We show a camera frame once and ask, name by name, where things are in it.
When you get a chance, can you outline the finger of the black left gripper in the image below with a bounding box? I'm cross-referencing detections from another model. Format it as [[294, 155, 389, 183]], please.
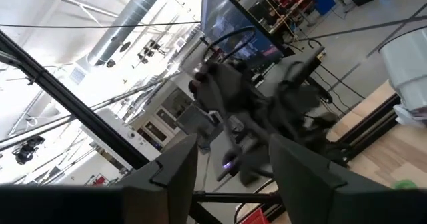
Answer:
[[240, 160, 272, 187], [216, 153, 242, 182]]

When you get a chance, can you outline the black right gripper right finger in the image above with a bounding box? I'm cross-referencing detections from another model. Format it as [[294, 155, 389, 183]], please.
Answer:
[[269, 134, 390, 224]]

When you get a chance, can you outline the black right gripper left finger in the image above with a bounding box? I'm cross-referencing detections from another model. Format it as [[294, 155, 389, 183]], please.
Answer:
[[115, 134, 199, 224]]

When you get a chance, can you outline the green spiral coil keychain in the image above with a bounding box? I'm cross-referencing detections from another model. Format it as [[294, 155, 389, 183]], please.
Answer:
[[392, 179, 418, 190]]

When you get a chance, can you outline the red plastic basket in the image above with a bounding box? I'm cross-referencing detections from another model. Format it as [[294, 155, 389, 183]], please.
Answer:
[[240, 207, 270, 224]]

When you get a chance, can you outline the clear plastic bag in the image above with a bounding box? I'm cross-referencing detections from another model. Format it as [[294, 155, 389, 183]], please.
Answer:
[[393, 103, 427, 128]]

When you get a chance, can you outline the black computer monitor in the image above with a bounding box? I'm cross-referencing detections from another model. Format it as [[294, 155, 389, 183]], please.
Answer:
[[199, 0, 284, 68]]

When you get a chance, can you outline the black overhead rig beam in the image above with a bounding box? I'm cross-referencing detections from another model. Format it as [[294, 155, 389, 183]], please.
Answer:
[[0, 30, 151, 170]]

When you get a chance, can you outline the black overhead device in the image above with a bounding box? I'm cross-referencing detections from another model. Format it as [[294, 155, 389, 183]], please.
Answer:
[[11, 135, 46, 165]]

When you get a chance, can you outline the white plastic bucket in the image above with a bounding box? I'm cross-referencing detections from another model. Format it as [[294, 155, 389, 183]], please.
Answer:
[[378, 27, 427, 113]]

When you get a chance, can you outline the black table frame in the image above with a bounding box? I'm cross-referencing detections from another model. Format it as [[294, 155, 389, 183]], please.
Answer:
[[335, 93, 401, 160]]

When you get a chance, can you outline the black floor cable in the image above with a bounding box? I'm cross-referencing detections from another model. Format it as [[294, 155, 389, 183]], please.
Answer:
[[318, 63, 366, 100]]

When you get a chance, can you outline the silver ceiling air duct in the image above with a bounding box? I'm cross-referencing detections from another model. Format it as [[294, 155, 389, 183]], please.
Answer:
[[76, 0, 169, 67]]

